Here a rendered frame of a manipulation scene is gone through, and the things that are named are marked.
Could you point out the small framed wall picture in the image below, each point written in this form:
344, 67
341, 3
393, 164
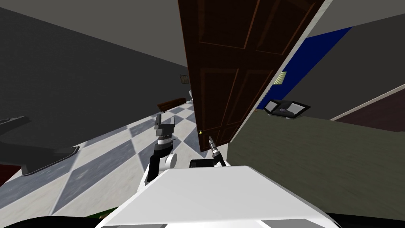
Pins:
184, 79

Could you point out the pale yellow slatted window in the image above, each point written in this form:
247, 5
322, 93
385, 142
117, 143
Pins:
280, 78

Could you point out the dark grey flat furniture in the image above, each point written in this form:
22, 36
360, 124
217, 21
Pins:
34, 152

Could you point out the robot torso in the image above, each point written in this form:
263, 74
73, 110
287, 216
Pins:
218, 196

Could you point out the dark brown bench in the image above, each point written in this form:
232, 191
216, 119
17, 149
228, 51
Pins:
172, 103

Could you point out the dark brown panelled door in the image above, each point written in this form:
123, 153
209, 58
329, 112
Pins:
234, 72

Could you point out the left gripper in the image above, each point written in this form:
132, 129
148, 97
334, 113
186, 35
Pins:
165, 130

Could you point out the black flat screen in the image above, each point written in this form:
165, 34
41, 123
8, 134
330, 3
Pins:
286, 108

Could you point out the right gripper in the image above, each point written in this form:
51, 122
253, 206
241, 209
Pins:
212, 145

